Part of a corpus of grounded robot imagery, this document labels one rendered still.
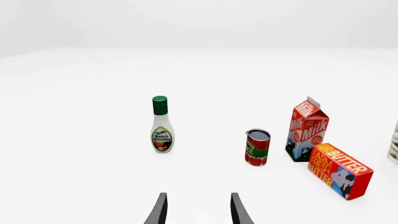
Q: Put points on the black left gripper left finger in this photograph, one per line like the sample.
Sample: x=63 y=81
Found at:
x=159 y=212

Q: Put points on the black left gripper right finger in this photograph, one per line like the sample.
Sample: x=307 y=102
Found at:
x=238 y=212

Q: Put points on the pale woven basket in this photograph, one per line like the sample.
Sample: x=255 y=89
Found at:
x=393 y=149

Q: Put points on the red tomato sauce tin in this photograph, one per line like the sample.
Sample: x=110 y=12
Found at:
x=257 y=149

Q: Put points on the ranch dressing bottle green cap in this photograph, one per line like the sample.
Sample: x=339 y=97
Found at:
x=162 y=130

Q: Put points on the red milk carton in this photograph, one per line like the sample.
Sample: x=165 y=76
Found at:
x=306 y=133

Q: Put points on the red butter box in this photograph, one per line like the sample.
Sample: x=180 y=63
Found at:
x=339 y=170

